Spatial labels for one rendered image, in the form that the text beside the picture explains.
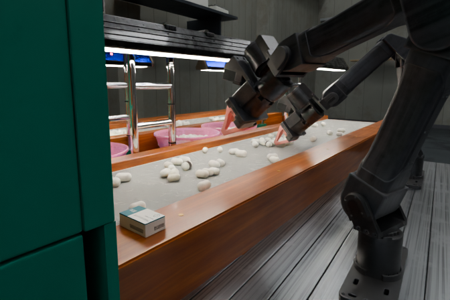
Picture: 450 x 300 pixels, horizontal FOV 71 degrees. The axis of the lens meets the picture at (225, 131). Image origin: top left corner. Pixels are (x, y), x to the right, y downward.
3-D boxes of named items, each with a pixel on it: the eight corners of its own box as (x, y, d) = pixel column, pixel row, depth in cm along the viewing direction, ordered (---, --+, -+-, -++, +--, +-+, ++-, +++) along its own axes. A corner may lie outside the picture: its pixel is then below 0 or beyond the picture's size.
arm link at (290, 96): (285, 97, 98) (315, 70, 95) (286, 96, 107) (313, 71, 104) (311, 124, 98) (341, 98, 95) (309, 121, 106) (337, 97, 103)
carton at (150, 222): (165, 228, 44) (165, 215, 44) (145, 238, 42) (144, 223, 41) (139, 217, 48) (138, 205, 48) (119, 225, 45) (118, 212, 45)
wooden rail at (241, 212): (400, 153, 176) (403, 120, 174) (108, 424, 36) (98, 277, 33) (377, 149, 184) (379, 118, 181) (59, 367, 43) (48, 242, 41)
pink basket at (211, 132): (228, 150, 138) (228, 128, 137) (206, 165, 113) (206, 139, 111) (173, 146, 146) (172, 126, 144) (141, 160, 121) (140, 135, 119)
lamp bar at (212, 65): (266, 72, 217) (266, 61, 216) (205, 69, 169) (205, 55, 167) (256, 72, 222) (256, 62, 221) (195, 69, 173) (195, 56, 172)
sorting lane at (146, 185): (379, 126, 182) (379, 122, 181) (51, 274, 41) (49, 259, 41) (327, 122, 200) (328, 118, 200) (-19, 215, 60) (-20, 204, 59)
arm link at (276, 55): (232, 57, 68) (260, 11, 59) (262, 59, 73) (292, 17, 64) (255, 98, 63) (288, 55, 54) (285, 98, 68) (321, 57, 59)
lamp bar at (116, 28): (260, 61, 107) (260, 39, 106) (85, 45, 59) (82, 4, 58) (241, 62, 112) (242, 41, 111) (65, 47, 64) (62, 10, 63)
